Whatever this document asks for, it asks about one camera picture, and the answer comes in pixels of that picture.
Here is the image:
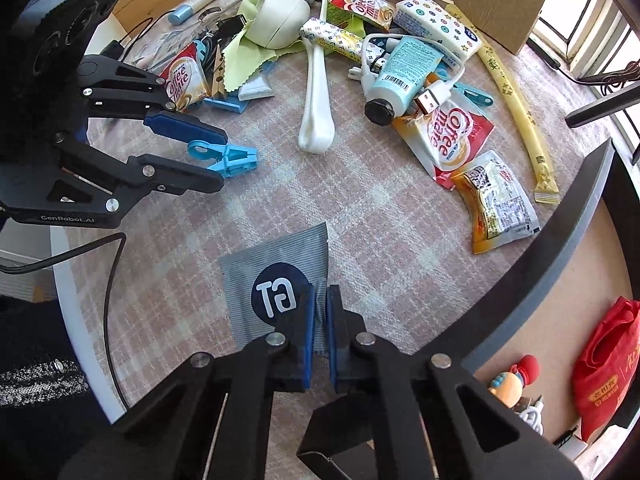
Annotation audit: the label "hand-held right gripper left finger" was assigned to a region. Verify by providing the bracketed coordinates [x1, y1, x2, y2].
[59, 282, 317, 480]

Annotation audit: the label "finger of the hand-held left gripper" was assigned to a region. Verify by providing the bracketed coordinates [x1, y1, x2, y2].
[77, 55, 228, 146]
[52, 132, 226, 216]

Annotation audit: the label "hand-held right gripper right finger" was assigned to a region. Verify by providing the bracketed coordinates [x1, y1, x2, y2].
[297, 284, 586, 480]

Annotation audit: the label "blue plastic clothespin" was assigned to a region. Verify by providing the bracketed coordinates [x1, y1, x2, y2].
[452, 82, 497, 108]
[187, 140, 261, 178]

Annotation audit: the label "grey foil sachet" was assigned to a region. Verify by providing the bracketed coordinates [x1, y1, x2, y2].
[218, 221, 331, 356]

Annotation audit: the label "black tray container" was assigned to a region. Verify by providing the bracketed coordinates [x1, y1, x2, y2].
[410, 137, 640, 480]

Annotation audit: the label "yellow-green cleaning cloth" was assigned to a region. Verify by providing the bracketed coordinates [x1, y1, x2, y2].
[220, 0, 306, 93]

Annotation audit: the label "black plastic item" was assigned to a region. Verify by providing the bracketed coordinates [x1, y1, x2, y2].
[200, 15, 251, 43]

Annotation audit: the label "white tube blue cap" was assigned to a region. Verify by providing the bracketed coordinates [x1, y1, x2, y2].
[167, 0, 238, 26]

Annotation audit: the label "long white shoehorn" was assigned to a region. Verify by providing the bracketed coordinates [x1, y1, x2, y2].
[298, 0, 333, 153]

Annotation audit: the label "white round case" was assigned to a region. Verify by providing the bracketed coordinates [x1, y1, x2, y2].
[247, 0, 312, 50]

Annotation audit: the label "white monogram print pack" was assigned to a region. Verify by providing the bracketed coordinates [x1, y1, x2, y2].
[299, 17, 366, 63]

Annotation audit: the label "cartoon figure toy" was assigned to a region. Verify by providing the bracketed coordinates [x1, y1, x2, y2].
[487, 354, 542, 408]

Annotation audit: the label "orange sauce packet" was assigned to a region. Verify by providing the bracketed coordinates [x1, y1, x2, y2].
[450, 150, 542, 256]

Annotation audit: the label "teal tube black cap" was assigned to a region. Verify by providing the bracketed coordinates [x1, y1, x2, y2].
[364, 36, 443, 128]

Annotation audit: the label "dotted tissue pack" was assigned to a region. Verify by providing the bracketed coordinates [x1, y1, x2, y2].
[394, 0, 483, 61]

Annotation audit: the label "red fabric pouch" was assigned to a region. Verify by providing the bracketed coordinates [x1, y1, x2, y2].
[571, 296, 640, 443]

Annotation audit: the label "person's dark patterned clothing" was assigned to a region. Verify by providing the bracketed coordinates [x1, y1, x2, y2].
[0, 292, 126, 480]

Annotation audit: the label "long yellow star-print packet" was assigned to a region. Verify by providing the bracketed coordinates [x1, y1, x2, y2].
[445, 4, 561, 206]

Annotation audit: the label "black tripod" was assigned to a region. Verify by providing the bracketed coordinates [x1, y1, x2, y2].
[565, 67, 640, 166]

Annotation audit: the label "thin black cable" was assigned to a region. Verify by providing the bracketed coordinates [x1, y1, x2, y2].
[100, 17, 153, 68]

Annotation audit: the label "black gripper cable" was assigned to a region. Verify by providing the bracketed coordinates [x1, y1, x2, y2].
[0, 232, 131, 408]

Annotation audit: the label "coiled white cable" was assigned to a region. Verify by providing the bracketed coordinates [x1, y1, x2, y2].
[515, 395, 547, 436]

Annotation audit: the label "white USB cable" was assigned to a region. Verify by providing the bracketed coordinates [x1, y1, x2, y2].
[347, 35, 468, 116]

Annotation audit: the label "white window frame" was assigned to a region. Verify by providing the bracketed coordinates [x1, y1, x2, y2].
[530, 0, 640, 141]

